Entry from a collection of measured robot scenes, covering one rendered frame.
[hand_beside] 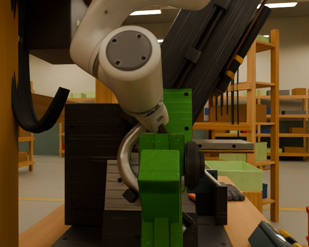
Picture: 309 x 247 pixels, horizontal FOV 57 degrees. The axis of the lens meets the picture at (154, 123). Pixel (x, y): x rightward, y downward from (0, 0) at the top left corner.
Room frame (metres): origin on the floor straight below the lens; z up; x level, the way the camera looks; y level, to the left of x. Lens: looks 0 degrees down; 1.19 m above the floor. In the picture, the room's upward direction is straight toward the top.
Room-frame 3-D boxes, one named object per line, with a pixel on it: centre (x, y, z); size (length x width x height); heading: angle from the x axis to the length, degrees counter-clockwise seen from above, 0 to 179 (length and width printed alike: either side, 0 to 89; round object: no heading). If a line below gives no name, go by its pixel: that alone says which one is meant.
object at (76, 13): (0.72, 0.23, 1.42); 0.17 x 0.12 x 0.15; 175
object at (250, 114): (4.24, -0.65, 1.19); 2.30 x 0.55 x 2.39; 33
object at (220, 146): (0.88, -0.09, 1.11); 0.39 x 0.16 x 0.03; 85
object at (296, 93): (9.01, -3.18, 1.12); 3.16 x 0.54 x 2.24; 82
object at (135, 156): (0.93, 0.15, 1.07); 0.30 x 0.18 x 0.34; 175
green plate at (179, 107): (0.73, -0.04, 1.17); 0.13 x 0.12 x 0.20; 175
